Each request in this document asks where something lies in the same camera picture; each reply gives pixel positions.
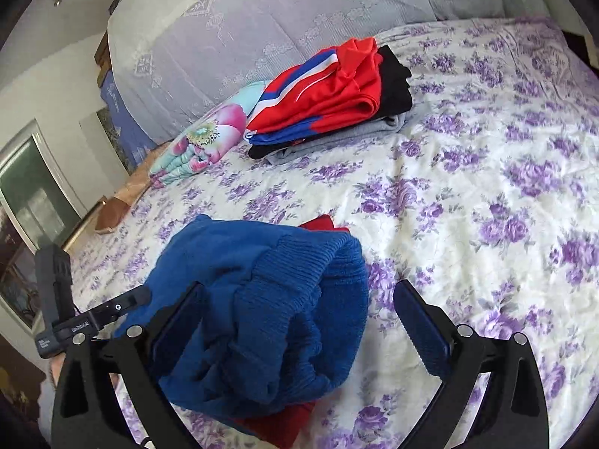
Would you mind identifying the red folded jersey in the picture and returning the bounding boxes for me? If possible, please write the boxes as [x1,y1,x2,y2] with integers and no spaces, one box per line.
[244,37,385,147]

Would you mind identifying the black folded garment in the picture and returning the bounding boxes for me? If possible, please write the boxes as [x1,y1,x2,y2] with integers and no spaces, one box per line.
[247,45,413,161]

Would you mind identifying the floral folded quilt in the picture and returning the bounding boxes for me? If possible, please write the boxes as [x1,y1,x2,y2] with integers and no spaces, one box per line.
[149,80,273,189]

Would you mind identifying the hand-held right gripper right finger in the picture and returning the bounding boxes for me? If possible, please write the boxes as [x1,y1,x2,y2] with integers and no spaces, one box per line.
[393,279,550,449]

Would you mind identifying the white lace headboard cover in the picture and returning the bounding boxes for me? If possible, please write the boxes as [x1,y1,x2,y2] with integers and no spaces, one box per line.
[107,0,549,147]

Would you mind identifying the blue and red pants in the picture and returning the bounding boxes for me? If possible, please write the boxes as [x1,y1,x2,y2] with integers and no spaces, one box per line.
[112,214,370,448]

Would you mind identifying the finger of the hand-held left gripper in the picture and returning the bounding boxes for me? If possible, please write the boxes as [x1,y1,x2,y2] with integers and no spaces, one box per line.
[94,287,153,326]

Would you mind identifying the grey folded garment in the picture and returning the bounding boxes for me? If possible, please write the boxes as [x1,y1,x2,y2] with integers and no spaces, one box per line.
[266,112,406,166]

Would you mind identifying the purple floral bed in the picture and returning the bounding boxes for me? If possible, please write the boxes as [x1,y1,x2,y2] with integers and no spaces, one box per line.
[70,15,599,449]

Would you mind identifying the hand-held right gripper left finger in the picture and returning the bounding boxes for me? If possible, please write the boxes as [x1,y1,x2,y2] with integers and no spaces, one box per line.
[51,282,207,449]

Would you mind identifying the marbled picture panel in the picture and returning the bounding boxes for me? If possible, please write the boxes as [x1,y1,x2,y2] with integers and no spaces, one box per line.
[79,107,129,176]

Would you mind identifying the blue printed hanging cloth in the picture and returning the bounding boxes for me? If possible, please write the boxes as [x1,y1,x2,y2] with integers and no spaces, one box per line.
[100,74,156,170]

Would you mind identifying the white framed mirror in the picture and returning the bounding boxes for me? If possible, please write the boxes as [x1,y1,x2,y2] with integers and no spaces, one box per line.
[0,119,91,248]

